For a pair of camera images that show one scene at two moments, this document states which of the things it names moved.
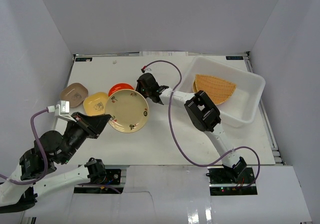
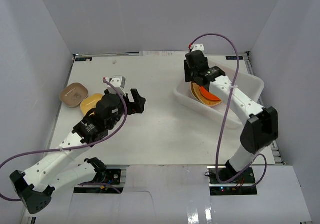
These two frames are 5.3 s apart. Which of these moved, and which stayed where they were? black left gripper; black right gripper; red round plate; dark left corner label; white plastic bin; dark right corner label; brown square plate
Moved: black right gripper; black left gripper; red round plate
Stayed: brown square plate; white plastic bin; dark left corner label; dark right corner label
